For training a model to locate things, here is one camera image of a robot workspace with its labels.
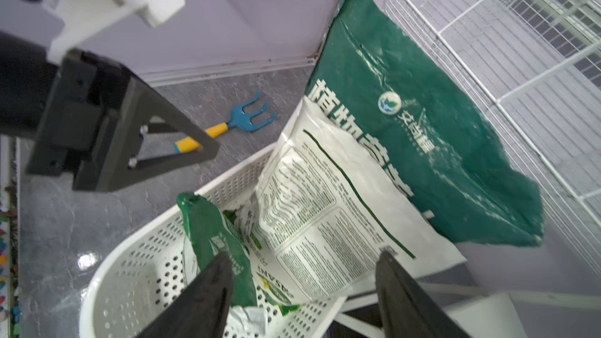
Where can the blue yellow garden fork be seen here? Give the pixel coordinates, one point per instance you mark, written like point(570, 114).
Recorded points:
point(238, 118)

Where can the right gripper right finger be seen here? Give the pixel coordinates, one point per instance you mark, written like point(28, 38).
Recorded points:
point(405, 308)

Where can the white fertilizer bag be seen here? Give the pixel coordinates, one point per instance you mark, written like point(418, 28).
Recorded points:
point(324, 211)

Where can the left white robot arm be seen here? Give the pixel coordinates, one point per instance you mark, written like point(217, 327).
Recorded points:
point(26, 79)

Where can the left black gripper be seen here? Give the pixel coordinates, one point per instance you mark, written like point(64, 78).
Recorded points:
point(81, 116)

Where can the white two-tier shelf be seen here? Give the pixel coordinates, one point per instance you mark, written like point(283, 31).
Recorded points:
point(484, 309)

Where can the colourful pebble strip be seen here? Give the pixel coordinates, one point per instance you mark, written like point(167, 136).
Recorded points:
point(10, 309)

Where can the large dark green soil bag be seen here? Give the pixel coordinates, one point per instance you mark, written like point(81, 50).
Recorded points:
point(428, 136)

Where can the green and white soil bag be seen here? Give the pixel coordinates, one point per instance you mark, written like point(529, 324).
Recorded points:
point(211, 233)

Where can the white wire wall rack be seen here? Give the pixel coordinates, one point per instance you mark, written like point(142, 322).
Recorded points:
point(533, 69)

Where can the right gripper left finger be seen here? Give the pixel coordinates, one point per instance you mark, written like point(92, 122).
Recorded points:
point(202, 309)

